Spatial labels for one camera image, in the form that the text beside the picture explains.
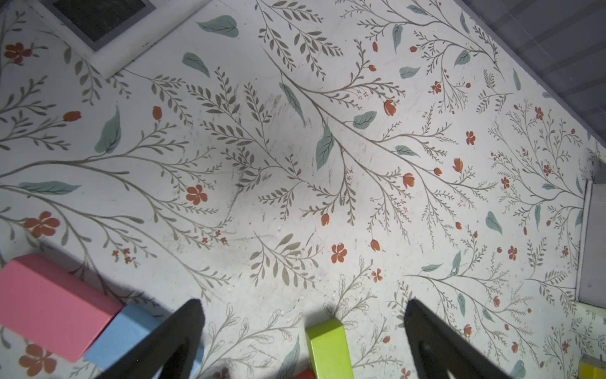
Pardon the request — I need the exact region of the yellow block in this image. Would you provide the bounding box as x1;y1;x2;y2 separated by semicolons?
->
579;362;606;379

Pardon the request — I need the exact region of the pink block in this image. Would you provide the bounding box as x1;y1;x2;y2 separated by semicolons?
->
1;254;123;363

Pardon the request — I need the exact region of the pale green workspace book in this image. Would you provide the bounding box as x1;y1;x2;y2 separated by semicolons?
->
574;181;605;317

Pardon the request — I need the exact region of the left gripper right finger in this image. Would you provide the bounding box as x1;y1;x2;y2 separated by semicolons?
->
404;299;508;378

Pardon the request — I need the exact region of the red block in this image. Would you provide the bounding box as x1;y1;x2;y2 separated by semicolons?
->
294;370;316;379

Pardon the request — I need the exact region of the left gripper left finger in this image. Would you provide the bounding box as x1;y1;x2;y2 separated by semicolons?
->
94;298;207;379

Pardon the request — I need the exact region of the light blue block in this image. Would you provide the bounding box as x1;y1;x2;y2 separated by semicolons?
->
83;302;205;379

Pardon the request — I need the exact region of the green block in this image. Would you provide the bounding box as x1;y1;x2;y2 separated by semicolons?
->
306;318;354;379

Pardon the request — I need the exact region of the white remote control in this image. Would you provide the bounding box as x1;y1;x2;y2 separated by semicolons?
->
26;0;209;78

